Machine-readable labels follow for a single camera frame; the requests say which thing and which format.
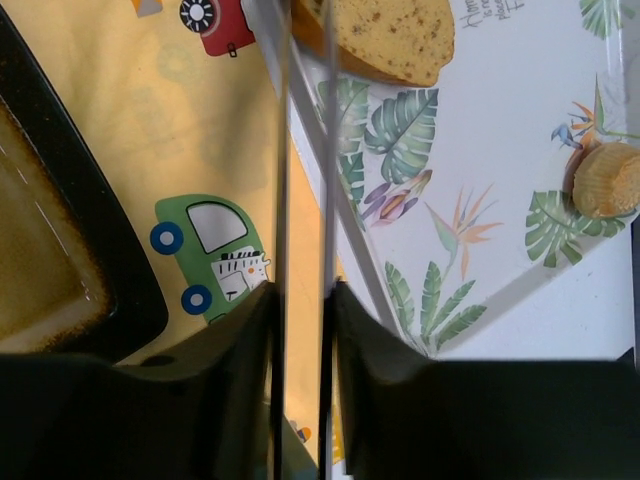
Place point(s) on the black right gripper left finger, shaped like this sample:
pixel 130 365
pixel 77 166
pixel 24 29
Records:
pixel 193 411

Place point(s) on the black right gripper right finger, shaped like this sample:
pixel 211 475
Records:
pixel 409 417

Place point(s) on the metal tongs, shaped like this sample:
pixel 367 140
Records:
pixel 278 13

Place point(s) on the seeded bread slice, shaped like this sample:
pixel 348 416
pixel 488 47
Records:
pixel 399 42

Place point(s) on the black square plate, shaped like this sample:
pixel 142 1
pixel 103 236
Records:
pixel 74 275

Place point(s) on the leaf patterned white tray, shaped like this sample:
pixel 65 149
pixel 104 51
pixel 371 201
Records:
pixel 463 190

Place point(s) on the small round muffin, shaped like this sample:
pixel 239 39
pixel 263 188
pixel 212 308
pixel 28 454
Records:
pixel 606 183

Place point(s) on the yellow car print placemat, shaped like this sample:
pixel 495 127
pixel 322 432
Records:
pixel 163 119

